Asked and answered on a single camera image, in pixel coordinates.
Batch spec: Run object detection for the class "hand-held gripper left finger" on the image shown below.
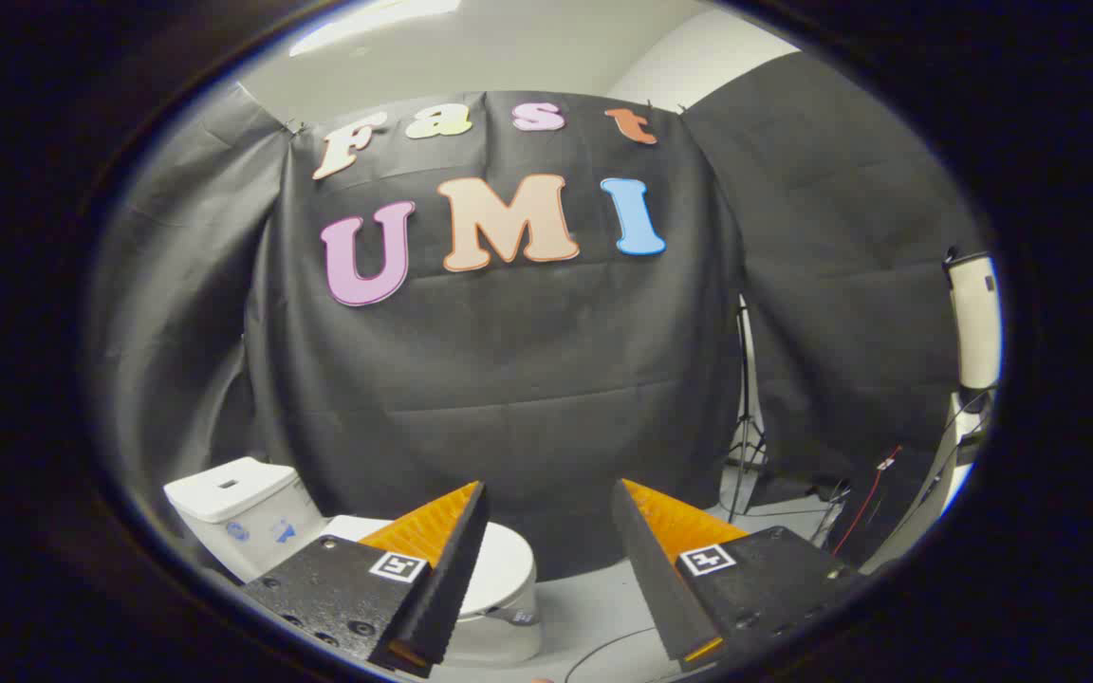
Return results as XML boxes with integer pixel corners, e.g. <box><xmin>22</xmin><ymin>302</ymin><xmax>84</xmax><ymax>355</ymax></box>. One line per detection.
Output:
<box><xmin>241</xmin><ymin>481</ymin><xmax>491</xmax><ymax>678</ymax></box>

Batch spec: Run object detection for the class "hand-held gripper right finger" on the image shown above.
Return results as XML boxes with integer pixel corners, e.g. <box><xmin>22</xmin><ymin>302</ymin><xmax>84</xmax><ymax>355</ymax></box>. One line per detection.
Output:
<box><xmin>611</xmin><ymin>478</ymin><xmax>866</xmax><ymax>674</ymax></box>

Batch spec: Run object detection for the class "white toilet bowl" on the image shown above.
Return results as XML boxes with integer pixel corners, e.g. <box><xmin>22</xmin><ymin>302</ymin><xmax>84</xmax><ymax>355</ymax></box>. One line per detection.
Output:
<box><xmin>447</xmin><ymin>598</ymin><xmax>544</xmax><ymax>666</ymax></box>

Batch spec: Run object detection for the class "white toilet tank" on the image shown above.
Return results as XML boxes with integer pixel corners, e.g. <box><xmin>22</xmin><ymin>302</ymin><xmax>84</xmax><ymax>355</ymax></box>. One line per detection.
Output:
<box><xmin>164</xmin><ymin>457</ymin><xmax>327</xmax><ymax>582</ymax></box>

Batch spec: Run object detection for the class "metal tripod stand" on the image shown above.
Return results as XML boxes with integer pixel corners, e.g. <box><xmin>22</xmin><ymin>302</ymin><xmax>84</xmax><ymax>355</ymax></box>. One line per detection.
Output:
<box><xmin>725</xmin><ymin>294</ymin><xmax>771</xmax><ymax>525</ymax></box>

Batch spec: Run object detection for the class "black backdrop cloth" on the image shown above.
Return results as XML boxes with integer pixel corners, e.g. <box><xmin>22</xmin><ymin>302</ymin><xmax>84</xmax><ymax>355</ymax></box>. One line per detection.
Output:
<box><xmin>91</xmin><ymin>52</ymin><xmax>993</xmax><ymax>584</ymax></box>

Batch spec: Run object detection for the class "white cylindrical device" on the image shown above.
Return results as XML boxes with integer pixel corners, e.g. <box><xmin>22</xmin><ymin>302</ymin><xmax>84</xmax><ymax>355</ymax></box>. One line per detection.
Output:
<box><xmin>944</xmin><ymin>250</ymin><xmax>1004</xmax><ymax>391</ymax></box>

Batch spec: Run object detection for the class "black floor cable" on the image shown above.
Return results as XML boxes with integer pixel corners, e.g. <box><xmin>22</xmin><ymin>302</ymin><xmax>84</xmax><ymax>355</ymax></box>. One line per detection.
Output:
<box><xmin>564</xmin><ymin>626</ymin><xmax>663</xmax><ymax>683</ymax></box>

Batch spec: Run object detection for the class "red cable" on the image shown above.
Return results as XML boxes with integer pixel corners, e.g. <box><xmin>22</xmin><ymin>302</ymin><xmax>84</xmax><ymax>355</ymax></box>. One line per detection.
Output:
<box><xmin>831</xmin><ymin>445</ymin><xmax>904</xmax><ymax>557</ymax></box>

